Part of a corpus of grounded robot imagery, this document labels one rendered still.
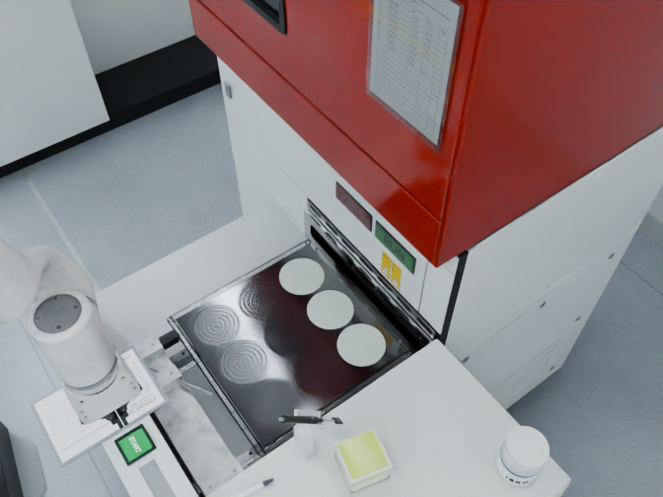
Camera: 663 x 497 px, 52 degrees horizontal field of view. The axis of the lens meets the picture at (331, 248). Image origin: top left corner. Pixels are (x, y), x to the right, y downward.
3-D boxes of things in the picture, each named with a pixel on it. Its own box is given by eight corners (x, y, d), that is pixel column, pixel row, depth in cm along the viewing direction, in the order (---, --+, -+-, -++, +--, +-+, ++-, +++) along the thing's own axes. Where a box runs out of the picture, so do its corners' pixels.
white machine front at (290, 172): (240, 153, 186) (221, 25, 154) (439, 366, 145) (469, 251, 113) (231, 157, 185) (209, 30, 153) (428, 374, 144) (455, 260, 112)
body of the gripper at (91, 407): (110, 333, 104) (128, 368, 113) (47, 368, 101) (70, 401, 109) (132, 368, 101) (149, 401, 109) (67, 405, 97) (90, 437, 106)
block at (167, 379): (176, 370, 138) (173, 362, 135) (184, 382, 136) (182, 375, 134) (140, 390, 135) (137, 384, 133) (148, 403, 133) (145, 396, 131)
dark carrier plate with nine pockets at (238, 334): (309, 246, 156) (309, 244, 155) (405, 351, 139) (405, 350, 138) (176, 320, 143) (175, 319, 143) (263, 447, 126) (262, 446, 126)
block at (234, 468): (238, 463, 126) (236, 458, 123) (248, 478, 124) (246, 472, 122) (200, 489, 123) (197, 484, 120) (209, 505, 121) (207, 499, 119)
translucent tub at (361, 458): (372, 442, 119) (374, 425, 114) (390, 480, 115) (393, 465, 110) (332, 458, 118) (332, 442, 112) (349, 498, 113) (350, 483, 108)
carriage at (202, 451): (159, 346, 145) (156, 339, 142) (250, 484, 126) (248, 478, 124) (124, 366, 142) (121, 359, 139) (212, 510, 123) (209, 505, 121)
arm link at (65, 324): (53, 341, 101) (59, 394, 96) (21, 291, 91) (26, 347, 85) (110, 325, 103) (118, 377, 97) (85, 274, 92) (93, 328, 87)
